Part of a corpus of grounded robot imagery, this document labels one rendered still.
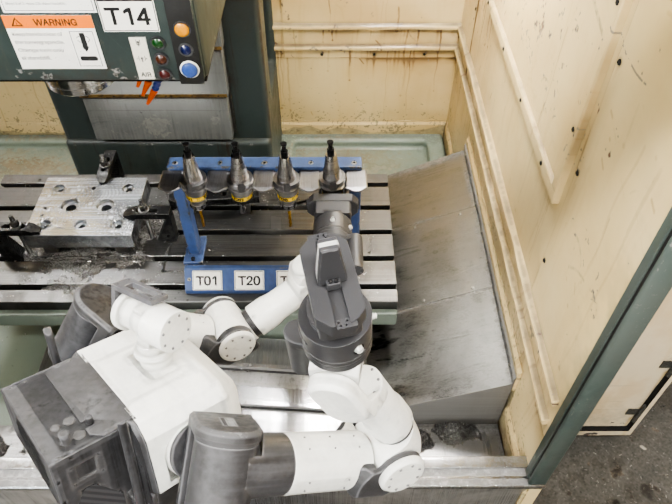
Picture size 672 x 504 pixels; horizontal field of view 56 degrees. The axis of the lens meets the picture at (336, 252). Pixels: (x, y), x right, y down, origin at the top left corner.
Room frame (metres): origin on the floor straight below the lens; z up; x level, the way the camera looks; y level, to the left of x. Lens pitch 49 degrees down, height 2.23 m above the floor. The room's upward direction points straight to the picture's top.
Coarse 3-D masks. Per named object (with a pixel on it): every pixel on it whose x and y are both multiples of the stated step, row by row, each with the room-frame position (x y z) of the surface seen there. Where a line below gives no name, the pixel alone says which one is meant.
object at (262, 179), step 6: (258, 174) 1.14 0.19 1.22; (264, 174) 1.14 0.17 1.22; (270, 174) 1.14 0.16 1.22; (258, 180) 1.12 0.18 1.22; (264, 180) 1.12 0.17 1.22; (270, 180) 1.12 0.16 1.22; (252, 186) 1.10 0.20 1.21; (258, 186) 1.10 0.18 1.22; (264, 186) 1.10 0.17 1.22; (270, 186) 1.10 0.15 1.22
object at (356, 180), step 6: (348, 174) 1.14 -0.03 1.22; (354, 174) 1.14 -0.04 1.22; (360, 174) 1.14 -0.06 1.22; (366, 174) 1.14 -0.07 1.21; (348, 180) 1.12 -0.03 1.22; (354, 180) 1.12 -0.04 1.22; (360, 180) 1.12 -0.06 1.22; (366, 180) 1.12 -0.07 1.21; (348, 186) 1.10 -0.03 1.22; (354, 186) 1.10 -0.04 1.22; (360, 186) 1.10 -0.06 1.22; (366, 186) 1.10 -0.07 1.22
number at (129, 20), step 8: (120, 8) 1.03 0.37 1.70; (128, 8) 1.03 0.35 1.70; (136, 8) 1.03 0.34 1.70; (144, 8) 1.03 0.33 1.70; (128, 16) 1.03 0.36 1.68; (136, 16) 1.03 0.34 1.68; (144, 16) 1.03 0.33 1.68; (152, 16) 1.03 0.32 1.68; (128, 24) 1.03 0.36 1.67; (136, 24) 1.03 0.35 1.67; (144, 24) 1.03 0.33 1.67; (152, 24) 1.03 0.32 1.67
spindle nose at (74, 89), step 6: (48, 84) 1.17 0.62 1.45; (54, 84) 1.16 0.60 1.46; (60, 84) 1.15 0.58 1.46; (66, 84) 1.15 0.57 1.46; (72, 84) 1.15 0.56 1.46; (78, 84) 1.15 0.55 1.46; (84, 84) 1.16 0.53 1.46; (90, 84) 1.16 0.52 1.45; (96, 84) 1.17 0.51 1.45; (102, 84) 1.18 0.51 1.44; (108, 84) 1.19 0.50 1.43; (54, 90) 1.17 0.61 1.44; (60, 90) 1.16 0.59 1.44; (66, 90) 1.15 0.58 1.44; (72, 90) 1.15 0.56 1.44; (78, 90) 1.16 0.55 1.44; (84, 90) 1.16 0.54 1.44; (90, 90) 1.16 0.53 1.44; (96, 90) 1.17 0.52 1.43; (72, 96) 1.16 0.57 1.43
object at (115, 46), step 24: (192, 0) 1.03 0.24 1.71; (216, 0) 1.22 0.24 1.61; (0, 24) 1.03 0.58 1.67; (96, 24) 1.03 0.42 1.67; (216, 24) 1.18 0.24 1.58; (0, 48) 1.03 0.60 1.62; (120, 48) 1.03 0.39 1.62; (168, 48) 1.03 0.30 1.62; (0, 72) 1.03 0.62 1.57; (24, 72) 1.03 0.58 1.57; (48, 72) 1.03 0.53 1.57; (72, 72) 1.03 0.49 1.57; (96, 72) 1.03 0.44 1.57; (120, 72) 1.03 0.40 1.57
